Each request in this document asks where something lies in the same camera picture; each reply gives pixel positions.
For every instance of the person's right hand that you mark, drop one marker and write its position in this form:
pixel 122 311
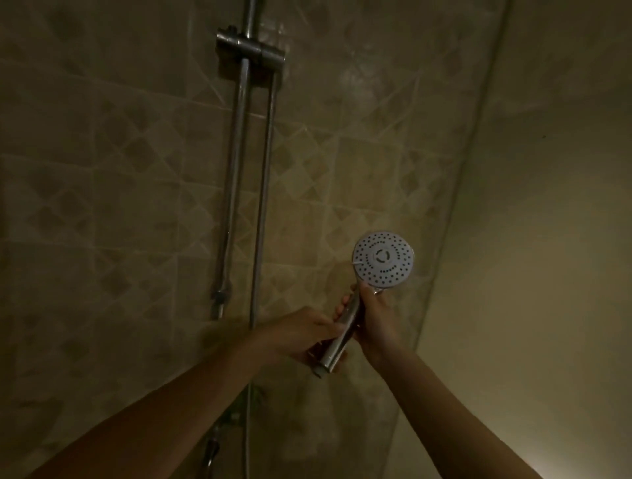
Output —
pixel 380 325

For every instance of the person's left hand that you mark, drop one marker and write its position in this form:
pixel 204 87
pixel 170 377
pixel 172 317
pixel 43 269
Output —
pixel 291 338

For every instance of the person's right forearm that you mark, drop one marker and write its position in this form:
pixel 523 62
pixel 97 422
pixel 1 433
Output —
pixel 454 424

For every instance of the person's left forearm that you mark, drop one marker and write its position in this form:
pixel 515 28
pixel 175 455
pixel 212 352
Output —
pixel 163 404

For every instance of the green shower mixer valve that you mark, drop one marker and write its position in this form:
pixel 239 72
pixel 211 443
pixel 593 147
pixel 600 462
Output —
pixel 213 451

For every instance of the chrome shower slide rail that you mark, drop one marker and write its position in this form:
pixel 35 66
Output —
pixel 234 172

